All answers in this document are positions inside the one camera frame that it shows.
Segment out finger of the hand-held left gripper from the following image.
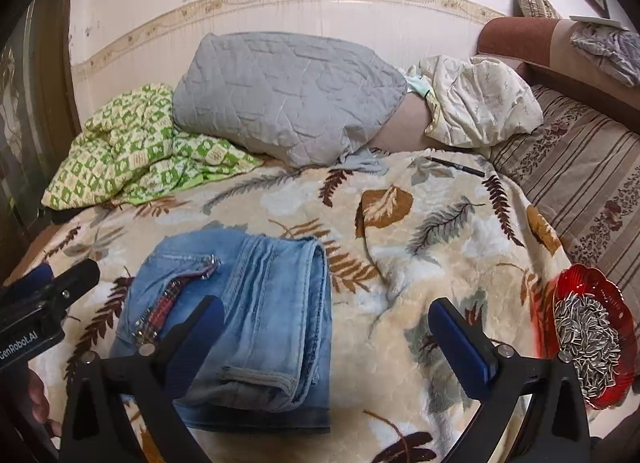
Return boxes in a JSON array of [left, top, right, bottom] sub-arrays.
[[47, 258, 102, 306], [9, 263, 55, 291]]

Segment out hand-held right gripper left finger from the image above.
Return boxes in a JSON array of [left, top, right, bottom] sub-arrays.
[[59, 295, 225, 463]]

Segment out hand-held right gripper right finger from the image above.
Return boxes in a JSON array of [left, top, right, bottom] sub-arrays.
[[429, 298, 592, 463]]

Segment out light blue denim pants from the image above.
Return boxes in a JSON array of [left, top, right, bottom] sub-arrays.
[[109, 229, 333, 434]]

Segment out person's left hand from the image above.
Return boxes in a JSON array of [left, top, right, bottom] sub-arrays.
[[27, 370, 63, 441]]

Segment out cream leaf-print fleece blanket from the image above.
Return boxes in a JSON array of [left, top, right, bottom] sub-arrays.
[[10, 149, 573, 463]]

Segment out pile of sunflower seeds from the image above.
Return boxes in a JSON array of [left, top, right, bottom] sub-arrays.
[[552, 292, 622, 400]]

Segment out green patterned blanket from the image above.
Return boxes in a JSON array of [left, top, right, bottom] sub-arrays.
[[41, 83, 265, 211]]

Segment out red glass dish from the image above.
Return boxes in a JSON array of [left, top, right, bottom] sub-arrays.
[[531, 264, 636, 411]]

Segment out dark wooden door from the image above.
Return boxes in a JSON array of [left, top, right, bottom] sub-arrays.
[[0, 0, 83, 284]]

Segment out black pen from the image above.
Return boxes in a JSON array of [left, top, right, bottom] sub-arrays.
[[425, 156, 487, 178]]

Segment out striped brown sofa cover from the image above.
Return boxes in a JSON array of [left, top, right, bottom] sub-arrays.
[[487, 85, 640, 339]]

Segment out pink pillow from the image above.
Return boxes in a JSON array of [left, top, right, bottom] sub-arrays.
[[367, 92, 441, 156]]

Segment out cream floral pillow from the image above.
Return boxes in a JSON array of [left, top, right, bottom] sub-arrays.
[[406, 55, 545, 148]]

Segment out grey quilted pillow cover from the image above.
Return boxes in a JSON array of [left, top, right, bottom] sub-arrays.
[[171, 33, 408, 167]]

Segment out brown sofa armrest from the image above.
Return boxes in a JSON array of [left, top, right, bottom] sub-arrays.
[[477, 18, 640, 134]]

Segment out grey crumpled cloth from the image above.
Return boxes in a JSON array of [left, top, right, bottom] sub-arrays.
[[571, 23, 640, 88]]

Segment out white paper sheet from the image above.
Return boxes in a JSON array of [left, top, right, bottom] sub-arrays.
[[569, 15, 622, 30]]

